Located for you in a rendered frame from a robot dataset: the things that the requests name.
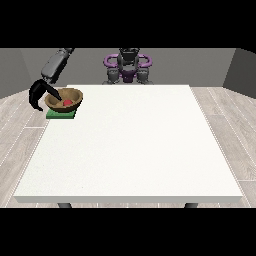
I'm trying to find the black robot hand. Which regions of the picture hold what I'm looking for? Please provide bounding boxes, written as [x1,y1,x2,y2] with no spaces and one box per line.
[28,79,63,112]

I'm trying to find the brown wooden bowl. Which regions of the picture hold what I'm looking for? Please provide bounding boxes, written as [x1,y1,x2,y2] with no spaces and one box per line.
[44,87,84,113]

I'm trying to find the green square pad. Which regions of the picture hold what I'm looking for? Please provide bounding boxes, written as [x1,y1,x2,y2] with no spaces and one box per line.
[45,108,77,120]

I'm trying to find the grey robot trunk purple rings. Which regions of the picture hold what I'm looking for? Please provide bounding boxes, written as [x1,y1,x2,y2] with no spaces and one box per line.
[102,48,155,86]

